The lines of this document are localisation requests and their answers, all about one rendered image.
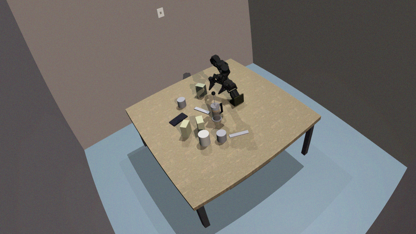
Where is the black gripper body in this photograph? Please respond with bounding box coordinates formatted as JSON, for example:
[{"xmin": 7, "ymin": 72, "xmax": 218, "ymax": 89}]
[{"xmin": 208, "ymin": 73, "xmax": 231, "ymax": 89}]

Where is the glass french press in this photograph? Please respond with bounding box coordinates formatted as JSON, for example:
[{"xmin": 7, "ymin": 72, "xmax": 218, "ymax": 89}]
[{"xmin": 211, "ymin": 91, "xmax": 223, "ymax": 122}]

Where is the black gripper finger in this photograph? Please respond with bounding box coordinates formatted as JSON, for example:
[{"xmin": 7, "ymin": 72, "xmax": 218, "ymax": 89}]
[
  {"xmin": 209, "ymin": 80, "xmax": 215, "ymax": 90},
  {"xmin": 218, "ymin": 85, "xmax": 228, "ymax": 94}
]

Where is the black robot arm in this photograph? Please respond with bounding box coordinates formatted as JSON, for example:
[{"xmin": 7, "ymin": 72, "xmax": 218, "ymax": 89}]
[{"xmin": 210, "ymin": 55, "xmax": 240, "ymax": 99}]

